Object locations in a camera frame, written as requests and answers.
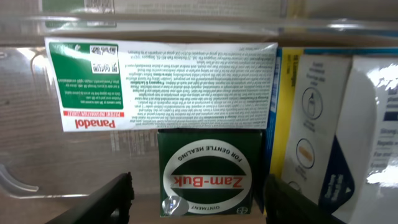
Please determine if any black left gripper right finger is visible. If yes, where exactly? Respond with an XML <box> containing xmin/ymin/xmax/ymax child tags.
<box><xmin>264</xmin><ymin>174</ymin><xmax>345</xmax><ymax>224</ymax></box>

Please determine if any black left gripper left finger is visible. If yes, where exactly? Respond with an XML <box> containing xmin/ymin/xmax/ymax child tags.
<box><xmin>47</xmin><ymin>172</ymin><xmax>134</xmax><ymax>224</ymax></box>

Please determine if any blue yellow VapoDrops box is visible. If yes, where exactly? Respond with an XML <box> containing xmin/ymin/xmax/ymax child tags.
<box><xmin>262</xmin><ymin>47</ymin><xmax>398</xmax><ymax>215</ymax></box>

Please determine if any white green medicine box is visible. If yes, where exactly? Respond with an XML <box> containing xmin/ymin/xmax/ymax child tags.
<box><xmin>45</xmin><ymin>37</ymin><xmax>278</xmax><ymax>132</ymax></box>

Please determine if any clear plastic container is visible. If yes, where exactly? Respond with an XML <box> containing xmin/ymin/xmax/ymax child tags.
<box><xmin>1</xmin><ymin>0</ymin><xmax>397</xmax><ymax>223</ymax></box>

